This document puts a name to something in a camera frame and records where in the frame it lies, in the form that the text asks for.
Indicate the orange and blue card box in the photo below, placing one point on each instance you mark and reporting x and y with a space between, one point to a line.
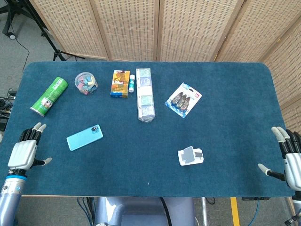
120 83

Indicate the wicker folding screen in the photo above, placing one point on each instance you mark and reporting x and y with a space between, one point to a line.
178 30

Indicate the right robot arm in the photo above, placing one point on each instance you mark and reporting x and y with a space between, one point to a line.
295 209

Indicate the clear jar of colourful blocks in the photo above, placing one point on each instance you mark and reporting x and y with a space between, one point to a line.
86 83

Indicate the blister pack with metal clips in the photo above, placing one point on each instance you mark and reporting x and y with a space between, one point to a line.
183 99

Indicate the white glue stick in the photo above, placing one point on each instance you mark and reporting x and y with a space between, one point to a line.
132 83

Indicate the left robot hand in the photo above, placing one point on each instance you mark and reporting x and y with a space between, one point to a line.
22 151

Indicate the green cylindrical can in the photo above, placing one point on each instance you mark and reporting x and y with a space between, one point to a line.
49 96

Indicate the black box under table edge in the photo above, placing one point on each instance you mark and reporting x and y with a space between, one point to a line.
255 198

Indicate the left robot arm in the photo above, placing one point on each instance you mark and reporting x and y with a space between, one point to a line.
10 193

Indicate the light blue smartphone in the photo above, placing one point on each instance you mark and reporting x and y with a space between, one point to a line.
84 137

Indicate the black tripod stand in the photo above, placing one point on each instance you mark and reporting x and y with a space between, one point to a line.
35 28

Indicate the white phone stand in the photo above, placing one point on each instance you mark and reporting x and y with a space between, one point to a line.
190 155

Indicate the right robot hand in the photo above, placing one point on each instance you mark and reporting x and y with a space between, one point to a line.
291 162

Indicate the blue table mat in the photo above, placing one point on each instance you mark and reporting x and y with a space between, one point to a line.
150 146

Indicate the grey robot torso base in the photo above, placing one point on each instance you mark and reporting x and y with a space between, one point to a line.
145 212

